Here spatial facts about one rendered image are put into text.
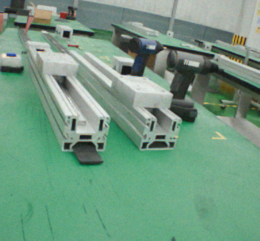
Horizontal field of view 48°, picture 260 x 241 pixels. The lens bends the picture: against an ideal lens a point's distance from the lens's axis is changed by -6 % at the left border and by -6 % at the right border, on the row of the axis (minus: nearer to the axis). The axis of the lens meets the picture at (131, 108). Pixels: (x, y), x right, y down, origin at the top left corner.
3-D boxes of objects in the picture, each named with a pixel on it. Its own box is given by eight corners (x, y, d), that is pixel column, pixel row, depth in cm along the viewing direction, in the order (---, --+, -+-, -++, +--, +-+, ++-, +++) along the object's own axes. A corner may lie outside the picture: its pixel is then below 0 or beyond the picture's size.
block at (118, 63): (103, 75, 141) (107, 55, 138) (126, 77, 145) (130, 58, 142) (110, 81, 132) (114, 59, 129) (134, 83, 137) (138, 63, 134)
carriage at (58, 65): (34, 70, 103) (36, 51, 101) (64, 72, 108) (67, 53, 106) (40, 82, 90) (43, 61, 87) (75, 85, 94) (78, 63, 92)
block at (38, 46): (19, 59, 138) (22, 40, 135) (45, 61, 144) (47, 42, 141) (21, 64, 131) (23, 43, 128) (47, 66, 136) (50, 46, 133)
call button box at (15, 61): (0, 67, 120) (1, 52, 118) (22, 68, 124) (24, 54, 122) (0, 72, 113) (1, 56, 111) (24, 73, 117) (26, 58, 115)
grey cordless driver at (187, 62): (154, 110, 106) (168, 47, 99) (206, 118, 109) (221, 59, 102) (158, 118, 98) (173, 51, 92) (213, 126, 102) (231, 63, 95)
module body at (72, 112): (26, 64, 132) (28, 46, 129) (47, 66, 136) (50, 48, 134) (61, 151, 65) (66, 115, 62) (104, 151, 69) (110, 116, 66)
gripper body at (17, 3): (29, 15, 110) (32, -4, 108) (3, 11, 106) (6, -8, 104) (28, 13, 116) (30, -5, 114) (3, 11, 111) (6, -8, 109)
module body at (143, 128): (66, 68, 140) (69, 50, 138) (87, 70, 145) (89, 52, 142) (139, 150, 73) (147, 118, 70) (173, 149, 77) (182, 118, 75)
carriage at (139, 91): (108, 96, 90) (113, 74, 88) (141, 98, 95) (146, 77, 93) (130, 116, 77) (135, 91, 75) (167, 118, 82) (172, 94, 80)
